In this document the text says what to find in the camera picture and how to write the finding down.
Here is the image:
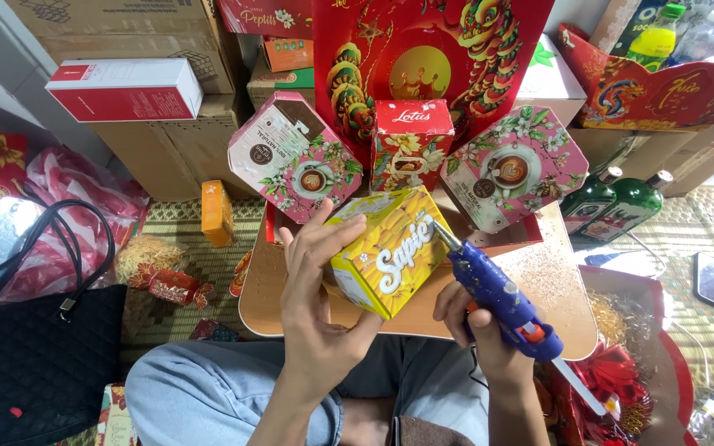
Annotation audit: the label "blue hot glue gun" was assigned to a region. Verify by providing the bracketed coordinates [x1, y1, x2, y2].
[433, 222, 565, 363]

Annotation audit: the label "red floral biscuit box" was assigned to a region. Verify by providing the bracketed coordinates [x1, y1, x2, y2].
[370, 98, 456, 193]

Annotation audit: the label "brown cloth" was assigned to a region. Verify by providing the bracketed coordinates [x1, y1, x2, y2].
[392, 415, 477, 446]

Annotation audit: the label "black glue gun cord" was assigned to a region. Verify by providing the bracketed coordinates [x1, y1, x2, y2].
[467, 344, 489, 392]

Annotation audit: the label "orange carton box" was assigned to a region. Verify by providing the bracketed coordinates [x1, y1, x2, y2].
[262, 36, 315, 74]

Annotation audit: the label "white glue stick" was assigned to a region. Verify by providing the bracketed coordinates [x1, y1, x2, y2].
[549, 356, 610, 417]

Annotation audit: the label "cream floral box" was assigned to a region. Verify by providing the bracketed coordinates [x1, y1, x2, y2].
[95, 382, 139, 446]

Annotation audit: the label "person's blue jeans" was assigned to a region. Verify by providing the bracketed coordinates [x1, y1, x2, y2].
[124, 336, 492, 446]

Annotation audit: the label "pink floral hexagonal coffee box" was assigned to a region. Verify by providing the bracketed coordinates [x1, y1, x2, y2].
[227, 91, 363, 224]
[440, 104, 591, 235]

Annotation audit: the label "black quilted handbag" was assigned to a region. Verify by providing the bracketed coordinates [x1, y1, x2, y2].
[0, 199, 129, 446]

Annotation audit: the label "small dark patterned packet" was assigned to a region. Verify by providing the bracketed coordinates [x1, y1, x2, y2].
[188, 318, 245, 343]

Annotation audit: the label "white box with green star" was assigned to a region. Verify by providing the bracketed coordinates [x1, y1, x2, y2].
[514, 33, 588, 126]

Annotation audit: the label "red paper flower decoration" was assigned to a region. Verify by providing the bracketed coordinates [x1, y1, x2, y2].
[548, 342, 657, 446]

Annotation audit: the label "red candy-shaped decoration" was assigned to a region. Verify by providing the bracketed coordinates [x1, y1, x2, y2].
[128, 263, 215, 310]

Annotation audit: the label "person's right hand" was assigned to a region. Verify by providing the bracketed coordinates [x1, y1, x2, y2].
[434, 282, 536, 397]

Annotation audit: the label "stack of brown cardboard cartons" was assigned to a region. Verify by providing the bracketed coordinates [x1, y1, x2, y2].
[4, 0, 260, 203]

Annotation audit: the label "green glass bottle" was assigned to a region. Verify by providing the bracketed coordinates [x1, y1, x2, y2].
[559, 165, 624, 236]
[570, 170, 675, 244]

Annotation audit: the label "red and white long box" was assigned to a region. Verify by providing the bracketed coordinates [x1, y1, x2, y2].
[45, 58, 205, 123]

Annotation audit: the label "person's left hand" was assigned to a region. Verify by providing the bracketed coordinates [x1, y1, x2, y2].
[278, 198, 384, 397]

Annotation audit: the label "yellow shredded paper bundle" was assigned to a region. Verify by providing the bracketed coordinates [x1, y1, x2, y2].
[113, 234, 186, 284]

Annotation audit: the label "brown carton green label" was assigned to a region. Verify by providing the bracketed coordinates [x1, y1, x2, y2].
[247, 52, 316, 113]

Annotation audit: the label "red flat candy box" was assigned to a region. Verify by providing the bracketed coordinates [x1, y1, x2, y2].
[216, 0, 315, 40]

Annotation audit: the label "pink plastic bag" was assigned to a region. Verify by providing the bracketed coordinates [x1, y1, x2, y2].
[0, 145, 151, 304]

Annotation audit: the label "black smartphone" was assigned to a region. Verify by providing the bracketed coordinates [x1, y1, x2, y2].
[692, 251, 714, 310]

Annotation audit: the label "clear glass bottle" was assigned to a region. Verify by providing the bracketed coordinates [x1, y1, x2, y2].
[687, 375, 714, 444]

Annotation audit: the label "red basket with shredded filling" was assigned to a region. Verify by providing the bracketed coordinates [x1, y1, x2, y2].
[579, 264, 700, 446]

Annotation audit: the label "white cable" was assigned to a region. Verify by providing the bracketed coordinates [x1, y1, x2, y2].
[625, 230, 712, 388]

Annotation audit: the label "small orange box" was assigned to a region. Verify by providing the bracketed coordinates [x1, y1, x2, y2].
[201, 180, 236, 249]

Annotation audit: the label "yellow snack box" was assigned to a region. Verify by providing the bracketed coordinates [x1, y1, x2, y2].
[323, 185, 455, 320]

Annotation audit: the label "red dragon gift basket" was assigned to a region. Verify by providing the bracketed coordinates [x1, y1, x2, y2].
[264, 0, 557, 250]

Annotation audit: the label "red dragon tray with bottles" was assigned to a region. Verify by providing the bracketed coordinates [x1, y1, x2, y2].
[557, 0, 714, 133]

